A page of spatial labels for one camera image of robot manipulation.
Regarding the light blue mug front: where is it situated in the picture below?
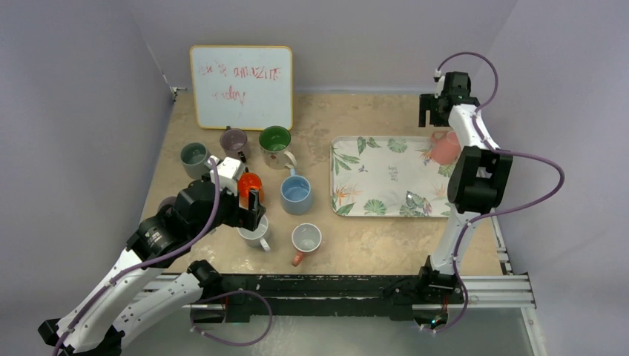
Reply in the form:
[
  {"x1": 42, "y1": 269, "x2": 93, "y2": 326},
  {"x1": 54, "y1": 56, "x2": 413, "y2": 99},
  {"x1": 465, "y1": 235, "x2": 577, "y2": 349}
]
[{"x1": 237, "y1": 215, "x2": 271, "y2": 252}]

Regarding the light blue mug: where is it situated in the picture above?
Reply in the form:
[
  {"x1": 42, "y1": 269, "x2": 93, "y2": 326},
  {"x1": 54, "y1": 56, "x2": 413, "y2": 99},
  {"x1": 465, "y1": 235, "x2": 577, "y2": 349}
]
[
  {"x1": 237, "y1": 215, "x2": 271, "y2": 252},
  {"x1": 280, "y1": 168, "x2": 313, "y2": 215}
]

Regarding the lilac ribbed mug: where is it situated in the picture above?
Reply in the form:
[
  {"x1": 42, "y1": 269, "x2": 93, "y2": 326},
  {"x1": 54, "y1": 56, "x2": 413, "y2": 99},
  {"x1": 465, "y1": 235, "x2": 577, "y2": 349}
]
[{"x1": 158, "y1": 197, "x2": 177, "y2": 214}]

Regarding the bright orange mug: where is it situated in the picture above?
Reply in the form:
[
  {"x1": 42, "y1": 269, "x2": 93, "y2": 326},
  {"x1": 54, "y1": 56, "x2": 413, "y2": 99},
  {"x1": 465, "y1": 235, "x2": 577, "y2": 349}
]
[{"x1": 237, "y1": 172, "x2": 265, "y2": 208}]

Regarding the light blue mug back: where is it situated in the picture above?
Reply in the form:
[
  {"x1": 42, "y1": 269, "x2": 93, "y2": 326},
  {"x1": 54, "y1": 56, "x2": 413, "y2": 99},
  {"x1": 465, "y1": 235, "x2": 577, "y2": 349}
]
[{"x1": 280, "y1": 168, "x2": 313, "y2": 215}]

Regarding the pink mug front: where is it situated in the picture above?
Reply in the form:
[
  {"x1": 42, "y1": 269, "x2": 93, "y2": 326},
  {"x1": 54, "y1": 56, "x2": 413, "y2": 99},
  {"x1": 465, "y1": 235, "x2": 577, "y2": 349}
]
[{"x1": 292, "y1": 223, "x2": 323, "y2": 267}]

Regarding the pink mug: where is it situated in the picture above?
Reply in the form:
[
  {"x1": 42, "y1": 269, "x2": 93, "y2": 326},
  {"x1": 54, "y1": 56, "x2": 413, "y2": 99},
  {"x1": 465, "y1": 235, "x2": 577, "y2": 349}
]
[
  {"x1": 292, "y1": 223, "x2": 323, "y2": 267},
  {"x1": 430, "y1": 131, "x2": 461, "y2": 165}
]

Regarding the pink mug back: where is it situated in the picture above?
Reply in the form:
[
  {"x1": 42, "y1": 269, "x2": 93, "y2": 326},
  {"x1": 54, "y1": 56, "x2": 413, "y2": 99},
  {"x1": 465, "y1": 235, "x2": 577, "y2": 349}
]
[{"x1": 430, "y1": 131, "x2": 461, "y2": 165}]

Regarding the grey-green ceramic mug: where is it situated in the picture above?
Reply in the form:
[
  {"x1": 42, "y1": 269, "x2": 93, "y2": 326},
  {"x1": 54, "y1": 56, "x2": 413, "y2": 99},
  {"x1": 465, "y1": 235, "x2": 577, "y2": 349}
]
[{"x1": 180, "y1": 142, "x2": 210, "y2": 180}]

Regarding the purple mug black handle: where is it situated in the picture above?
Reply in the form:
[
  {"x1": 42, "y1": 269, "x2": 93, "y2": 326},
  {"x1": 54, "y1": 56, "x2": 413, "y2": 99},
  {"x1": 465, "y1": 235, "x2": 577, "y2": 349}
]
[{"x1": 220, "y1": 127, "x2": 250, "y2": 163}]

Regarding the cream illustrated mug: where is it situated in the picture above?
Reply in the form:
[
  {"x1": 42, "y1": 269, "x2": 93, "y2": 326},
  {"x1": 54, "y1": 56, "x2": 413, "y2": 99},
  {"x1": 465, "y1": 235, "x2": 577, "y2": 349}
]
[{"x1": 259, "y1": 125, "x2": 297, "y2": 170}]

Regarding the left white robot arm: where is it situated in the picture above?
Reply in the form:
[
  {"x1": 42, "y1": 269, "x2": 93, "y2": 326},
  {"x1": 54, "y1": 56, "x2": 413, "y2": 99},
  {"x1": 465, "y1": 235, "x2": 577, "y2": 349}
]
[{"x1": 38, "y1": 177, "x2": 266, "y2": 355}]

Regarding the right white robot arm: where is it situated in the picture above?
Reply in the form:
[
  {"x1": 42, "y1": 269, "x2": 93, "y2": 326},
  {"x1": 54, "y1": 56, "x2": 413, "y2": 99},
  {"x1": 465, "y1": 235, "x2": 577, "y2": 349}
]
[{"x1": 416, "y1": 71, "x2": 513, "y2": 302}]

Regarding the leaf-patterned serving tray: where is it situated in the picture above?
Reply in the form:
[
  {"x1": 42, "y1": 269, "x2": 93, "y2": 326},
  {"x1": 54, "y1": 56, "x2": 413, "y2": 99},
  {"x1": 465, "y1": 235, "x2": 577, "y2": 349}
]
[{"x1": 330, "y1": 136, "x2": 455, "y2": 218}]

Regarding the white dry-erase board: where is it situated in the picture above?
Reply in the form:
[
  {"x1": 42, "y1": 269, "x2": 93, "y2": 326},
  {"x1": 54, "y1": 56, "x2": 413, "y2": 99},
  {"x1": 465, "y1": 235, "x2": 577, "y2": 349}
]
[{"x1": 189, "y1": 45, "x2": 294, "y2": 131}]

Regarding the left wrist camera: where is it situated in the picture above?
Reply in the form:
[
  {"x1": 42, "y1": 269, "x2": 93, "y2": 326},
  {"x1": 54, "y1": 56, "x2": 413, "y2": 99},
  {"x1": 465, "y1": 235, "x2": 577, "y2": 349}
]
[{"x1": 205, "y1": 156, "x2": 246, "y2": 196}]

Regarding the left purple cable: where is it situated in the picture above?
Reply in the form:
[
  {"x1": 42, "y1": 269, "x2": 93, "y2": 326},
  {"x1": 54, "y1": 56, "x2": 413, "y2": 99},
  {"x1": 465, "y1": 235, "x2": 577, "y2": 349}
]
[{"x1": 50, "y1": 156, "x2": 222, "y2": 356}]

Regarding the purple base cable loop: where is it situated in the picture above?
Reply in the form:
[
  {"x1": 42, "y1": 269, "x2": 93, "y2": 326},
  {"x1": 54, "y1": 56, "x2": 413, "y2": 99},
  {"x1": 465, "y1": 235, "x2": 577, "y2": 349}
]
[{"x1": 189, "y1": 289, "x2": 274, "y2": 348}]

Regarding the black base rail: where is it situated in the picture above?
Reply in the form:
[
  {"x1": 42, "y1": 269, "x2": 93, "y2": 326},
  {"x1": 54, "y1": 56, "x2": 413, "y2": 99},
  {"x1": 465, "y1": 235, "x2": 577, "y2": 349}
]
[{"x1": 186, "y1": 259, "x2": 468, "y2": 329}]

